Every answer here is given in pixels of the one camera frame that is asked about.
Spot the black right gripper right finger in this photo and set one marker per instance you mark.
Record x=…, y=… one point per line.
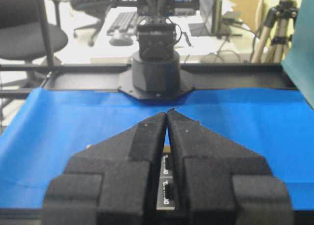
x=221, y=182

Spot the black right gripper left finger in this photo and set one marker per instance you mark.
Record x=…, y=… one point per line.
x=114, y=182

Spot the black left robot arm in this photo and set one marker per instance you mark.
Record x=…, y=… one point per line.
x=155, y=71

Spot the blue table cloth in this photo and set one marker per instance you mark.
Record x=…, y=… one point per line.
x=52, y=125

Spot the teal backdrop sheet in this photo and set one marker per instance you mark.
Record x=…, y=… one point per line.
x=299, y=62

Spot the black keyboard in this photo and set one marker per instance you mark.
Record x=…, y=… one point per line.
x=125, y=23

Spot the black office chair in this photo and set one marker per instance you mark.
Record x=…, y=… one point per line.
x=95, y=8
x=21, y=34

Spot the camera tripod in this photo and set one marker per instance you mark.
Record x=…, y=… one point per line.
x=274, y=38

